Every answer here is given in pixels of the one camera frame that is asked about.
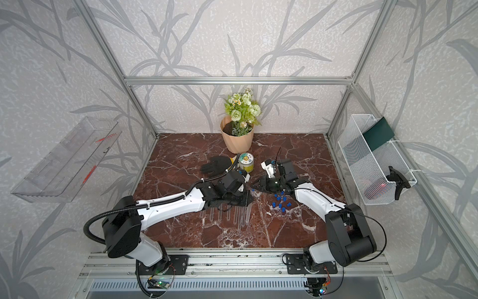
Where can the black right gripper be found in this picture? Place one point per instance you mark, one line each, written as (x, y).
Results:
(263, 182)

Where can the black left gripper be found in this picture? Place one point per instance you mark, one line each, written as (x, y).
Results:
(246, 196)

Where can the clear test tube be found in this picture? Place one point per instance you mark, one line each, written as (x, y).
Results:
(211, 215)
(228, 213)

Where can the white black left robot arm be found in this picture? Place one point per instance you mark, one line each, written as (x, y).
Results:
(124, 226)

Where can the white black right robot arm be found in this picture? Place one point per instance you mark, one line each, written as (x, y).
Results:
(349, 238)

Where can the black work glove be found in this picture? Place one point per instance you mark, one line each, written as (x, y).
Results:
(216, 165)

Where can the green yellow labelled round tin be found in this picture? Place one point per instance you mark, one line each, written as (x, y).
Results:
(246, 162)

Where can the beige ribbed flower pot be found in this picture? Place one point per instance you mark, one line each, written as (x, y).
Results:
(234, 144)

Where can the green white artificial flowers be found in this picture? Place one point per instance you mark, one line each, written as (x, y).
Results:
(244, 112)

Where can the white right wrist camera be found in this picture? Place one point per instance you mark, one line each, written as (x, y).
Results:
(269, 166)

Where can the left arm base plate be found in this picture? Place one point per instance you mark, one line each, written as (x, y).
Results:
(176, 265)

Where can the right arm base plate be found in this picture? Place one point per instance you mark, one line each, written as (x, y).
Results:
(296, 264)

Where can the white wire mesh basket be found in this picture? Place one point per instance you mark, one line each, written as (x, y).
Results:
(369, 168)

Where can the aluminium frame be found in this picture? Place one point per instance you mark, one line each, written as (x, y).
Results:
(461, 242)

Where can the clear plastic wall shelf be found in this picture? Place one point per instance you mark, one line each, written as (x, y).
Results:
(60, 176)

